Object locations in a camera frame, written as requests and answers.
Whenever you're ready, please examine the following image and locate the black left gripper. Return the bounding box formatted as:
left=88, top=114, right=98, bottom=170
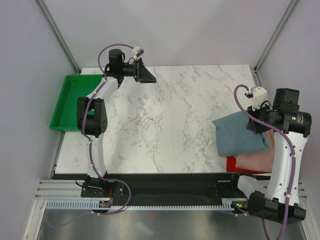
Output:
left=119, top=58, right=156, bottom=84

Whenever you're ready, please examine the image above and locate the blue grey t shirt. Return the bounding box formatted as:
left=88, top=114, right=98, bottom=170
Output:
left=212, top=111, right=270, bottom=157

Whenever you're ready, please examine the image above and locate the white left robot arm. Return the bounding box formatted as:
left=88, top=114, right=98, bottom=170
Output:
left=76, top=44, right=157, bottom=198

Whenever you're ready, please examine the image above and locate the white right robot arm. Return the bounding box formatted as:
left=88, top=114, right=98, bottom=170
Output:
left=229, top=86, right=312, bottom=225

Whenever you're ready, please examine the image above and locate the pink folded t shirt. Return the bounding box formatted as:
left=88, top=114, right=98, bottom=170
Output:
left=235, top=130, right=275, bottom=173

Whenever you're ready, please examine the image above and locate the red folded t shirt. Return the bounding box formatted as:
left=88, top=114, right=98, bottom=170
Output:
left=226, top=156, right=238, bottom=173

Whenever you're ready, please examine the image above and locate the green plastic bin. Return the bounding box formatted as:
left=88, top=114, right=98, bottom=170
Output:
left=49, top=74, right=103, bottom=132

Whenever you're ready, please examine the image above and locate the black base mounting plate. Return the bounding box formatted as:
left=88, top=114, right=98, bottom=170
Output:
left=81, top=173, right=245, bottom=207

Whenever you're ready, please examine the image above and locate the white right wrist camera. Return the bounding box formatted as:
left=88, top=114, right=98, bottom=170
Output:
left=244, top=86, right=268, bottom=111

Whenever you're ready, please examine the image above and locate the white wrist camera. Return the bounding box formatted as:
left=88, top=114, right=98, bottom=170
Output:
left=132, top=46, right=144, bottom=59
left=244, top=86, right=268, bottom=111

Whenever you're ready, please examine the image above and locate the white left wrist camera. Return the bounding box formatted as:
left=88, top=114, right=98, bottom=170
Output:
left=132, top=46, right=144, bottom=59

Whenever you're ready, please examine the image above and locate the light blue cable duct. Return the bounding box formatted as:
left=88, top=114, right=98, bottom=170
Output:
left=45, top=199, right=246, bottom=211

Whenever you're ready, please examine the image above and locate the aluminium right corner post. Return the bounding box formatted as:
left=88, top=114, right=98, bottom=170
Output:
left=252, top=0, right=300, bottom=75

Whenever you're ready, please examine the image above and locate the aluminium corner post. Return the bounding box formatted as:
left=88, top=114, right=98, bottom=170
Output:
left=252, top=0, right=300, bottom=75
left=34, top=0, right=81, bottom=75

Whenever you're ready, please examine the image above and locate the aluminium left corner post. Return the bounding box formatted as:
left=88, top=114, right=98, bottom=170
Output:
left=34, top=0, right=81, bottom=75

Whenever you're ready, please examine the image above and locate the aluminium front frame rail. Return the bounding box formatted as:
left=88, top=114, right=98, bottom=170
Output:
left=34, top=178, right=308, bottom=201

